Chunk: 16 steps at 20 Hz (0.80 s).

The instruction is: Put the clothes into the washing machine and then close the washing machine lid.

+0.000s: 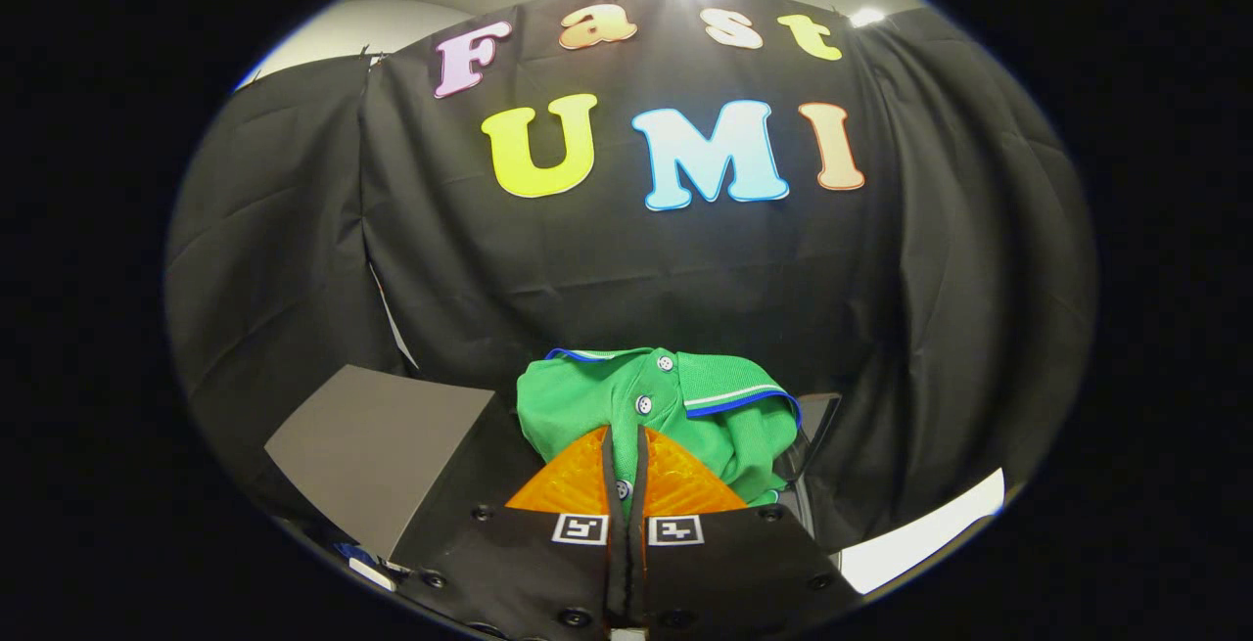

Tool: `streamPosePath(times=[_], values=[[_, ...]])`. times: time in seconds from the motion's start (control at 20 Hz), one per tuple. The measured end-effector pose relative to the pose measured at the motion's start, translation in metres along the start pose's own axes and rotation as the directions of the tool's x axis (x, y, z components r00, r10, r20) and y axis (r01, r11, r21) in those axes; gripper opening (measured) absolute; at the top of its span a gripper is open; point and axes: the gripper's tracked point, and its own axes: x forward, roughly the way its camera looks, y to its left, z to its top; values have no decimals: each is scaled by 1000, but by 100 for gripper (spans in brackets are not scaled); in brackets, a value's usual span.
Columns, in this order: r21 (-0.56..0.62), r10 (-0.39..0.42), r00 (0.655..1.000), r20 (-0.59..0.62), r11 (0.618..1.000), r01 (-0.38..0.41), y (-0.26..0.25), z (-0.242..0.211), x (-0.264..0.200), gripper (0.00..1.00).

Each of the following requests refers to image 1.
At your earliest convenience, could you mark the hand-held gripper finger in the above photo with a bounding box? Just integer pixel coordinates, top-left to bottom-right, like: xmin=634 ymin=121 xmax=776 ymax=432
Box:
xmin=626 ymin=424 xmax=862 ymax=638
xmin=392 ymin=426 xmax=628 ymax=638

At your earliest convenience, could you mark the green polo shirt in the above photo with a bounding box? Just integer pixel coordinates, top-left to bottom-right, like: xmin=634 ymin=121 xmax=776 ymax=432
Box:
xmin=516 ymin=346 xmax=804 ymax=510

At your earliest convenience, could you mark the dark grey cabinet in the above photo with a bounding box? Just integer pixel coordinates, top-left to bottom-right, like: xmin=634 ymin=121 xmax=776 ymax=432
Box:
xmin=264 ymin=364 xmax=549 ymax=588

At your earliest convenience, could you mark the black backdrop cloth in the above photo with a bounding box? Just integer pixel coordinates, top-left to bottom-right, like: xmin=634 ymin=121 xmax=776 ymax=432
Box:
xmin=164 ymin=0 xmax=1097 ymax=554

